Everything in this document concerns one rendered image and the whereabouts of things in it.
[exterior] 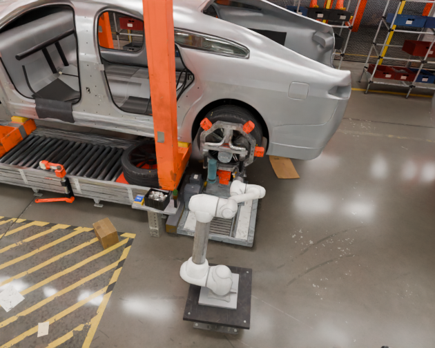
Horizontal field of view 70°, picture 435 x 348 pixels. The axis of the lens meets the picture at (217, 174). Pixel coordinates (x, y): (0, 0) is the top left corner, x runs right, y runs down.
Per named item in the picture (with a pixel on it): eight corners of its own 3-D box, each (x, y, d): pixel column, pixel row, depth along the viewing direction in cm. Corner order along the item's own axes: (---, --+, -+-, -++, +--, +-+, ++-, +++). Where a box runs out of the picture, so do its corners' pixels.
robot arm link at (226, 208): (239, 198, 214) (220, 194, 215) (237, 206, 196) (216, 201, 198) (236, 215, 217) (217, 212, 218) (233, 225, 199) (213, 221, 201)
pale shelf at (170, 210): (180, 203, 302) (179, 201, 300) (175, 215, 289) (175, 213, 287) (138, 196, 307) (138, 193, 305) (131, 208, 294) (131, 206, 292)
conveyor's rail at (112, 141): (189, 161, 396) (189, 147, 382) (188, 163, 391) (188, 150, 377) (14, 134, 422) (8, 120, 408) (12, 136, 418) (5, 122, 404)
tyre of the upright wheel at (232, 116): (262, 103, 300) (197, 103, 314) (260, 114, 282) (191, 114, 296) (263, 158, 341) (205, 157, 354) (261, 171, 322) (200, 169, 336)
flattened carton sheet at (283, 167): (287, 154, 449) (287, 152, 447) (300, 178, 407) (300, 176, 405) (267, 154, 445) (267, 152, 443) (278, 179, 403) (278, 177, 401)
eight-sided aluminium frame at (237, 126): (251, 170, 322) (258, 126, 287) (250, 175, 317) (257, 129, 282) (200, 163, 328) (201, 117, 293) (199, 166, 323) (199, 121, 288)
